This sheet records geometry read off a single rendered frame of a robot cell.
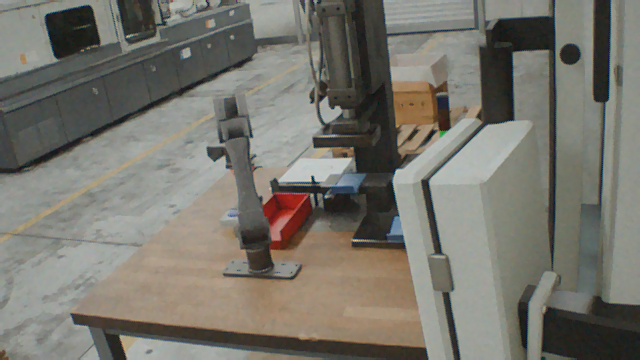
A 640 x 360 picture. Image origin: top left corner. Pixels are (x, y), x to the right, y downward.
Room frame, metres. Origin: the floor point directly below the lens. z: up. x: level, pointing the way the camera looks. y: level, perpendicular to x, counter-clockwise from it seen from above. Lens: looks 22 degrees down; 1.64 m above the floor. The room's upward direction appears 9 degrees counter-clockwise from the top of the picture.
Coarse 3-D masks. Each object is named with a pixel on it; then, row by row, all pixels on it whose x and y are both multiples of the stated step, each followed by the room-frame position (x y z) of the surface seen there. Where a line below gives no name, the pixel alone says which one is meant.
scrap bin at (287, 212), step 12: (264, 204) 1.62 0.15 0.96; (276, 204) 1.70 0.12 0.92; (288, 204) 1.68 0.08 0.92; (300, 204) 1.58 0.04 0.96; (276, 216) 1.65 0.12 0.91; (288, 216) 1.63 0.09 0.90; (300, 216) 1.57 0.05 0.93; (276, 228) 1.56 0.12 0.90; (288, 228) 1.48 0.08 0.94; (276, 240) 1.44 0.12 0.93; (288, 240) 1.46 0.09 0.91
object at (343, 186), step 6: (348, 174) 1.69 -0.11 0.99; (354, 174) 1.68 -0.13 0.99; (360, 174) 1.67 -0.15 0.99; (342, 180) 1.65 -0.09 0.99; (354, 180) 1.63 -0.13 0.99; (360, 180) 1.63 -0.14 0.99; (330, 186) 1.56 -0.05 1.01; (336, 186) 1.55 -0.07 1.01; (342, 186) 1.55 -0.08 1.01; (348, 186) 1.54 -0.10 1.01; (354, 186) 1.59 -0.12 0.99; (336, 192) 1.57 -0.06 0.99; (342, 192) 1.56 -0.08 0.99; (348, 192) 1.55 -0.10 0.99; (354, 192) 1.55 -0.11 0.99
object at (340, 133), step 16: (352, 112) 1.63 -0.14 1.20; (368, 112) 1.69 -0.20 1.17; (320, 128) 1.71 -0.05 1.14; (336, 128) 1.60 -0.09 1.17; (352, 128) 1.58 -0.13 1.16; (368, 128) 1.63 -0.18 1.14; (320, 144) 1.63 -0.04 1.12; (336, 144) 1.61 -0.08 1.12; (352, 144) 1.59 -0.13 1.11; (368, 144) 1.58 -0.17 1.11
